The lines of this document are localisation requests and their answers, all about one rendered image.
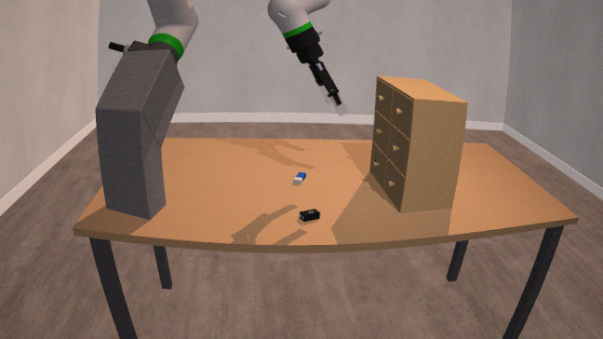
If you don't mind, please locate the brown drawer front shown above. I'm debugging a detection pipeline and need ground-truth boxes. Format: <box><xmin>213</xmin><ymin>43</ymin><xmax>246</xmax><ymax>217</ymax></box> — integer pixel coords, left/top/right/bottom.
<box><xmin>373</xmin><ymin>111</ymin><xmax>391</xmax><ymax>155</ymax></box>
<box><xmin>384</xmin><ymin>159</ymin><xmax>405</xmax><ymax>210</ymax></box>
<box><xmin>392</xmin><ymin>89</ymin><xmax>413</xmax><ymax>137</ymax></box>
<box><xmin>370</xmin><ymin>142</ymin><xmax>387</xmax><ymax>187</ymax></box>
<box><xmin>376</xmin><ymin>79</ymin><xmax>393</xmax><ymax>120</ymax></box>
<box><xmin>388</xmin><ymin>125</ymin><xmax>409</xmax><ymax>175</ymax></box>

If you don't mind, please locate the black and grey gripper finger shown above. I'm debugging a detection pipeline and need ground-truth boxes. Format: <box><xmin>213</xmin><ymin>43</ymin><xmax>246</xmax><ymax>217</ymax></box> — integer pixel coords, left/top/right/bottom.
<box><xmin>311</xmin><ymin>62</ymin><xmax>348</xmax><ymax>116</ymax></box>
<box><xmin>308</xmin><ymin>62</ymin><xmax>332</xmax><ymax>104</ymax></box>

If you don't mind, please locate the small tan wooden chest of drawers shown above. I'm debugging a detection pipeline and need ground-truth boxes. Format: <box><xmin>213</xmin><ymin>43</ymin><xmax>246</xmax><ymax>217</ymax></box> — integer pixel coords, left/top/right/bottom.
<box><xmin>372</xmin><ymin>75</ymin><xmax>468</xmax><ymax>213</ymax></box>

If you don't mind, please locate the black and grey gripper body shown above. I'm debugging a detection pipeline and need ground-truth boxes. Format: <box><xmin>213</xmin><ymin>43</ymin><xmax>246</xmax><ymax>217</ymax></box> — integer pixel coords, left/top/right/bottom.
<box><xmin>296</xmin><ymin>44</ymin><xmax>324</xmax><ymax>70</ymax></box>

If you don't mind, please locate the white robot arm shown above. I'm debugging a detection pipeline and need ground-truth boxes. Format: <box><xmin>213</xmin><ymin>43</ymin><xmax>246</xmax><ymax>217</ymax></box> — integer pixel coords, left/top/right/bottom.
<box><xmin>109</xmin><ymin>0</ymin><xmax>330</xmax><ymax>66</ymax></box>

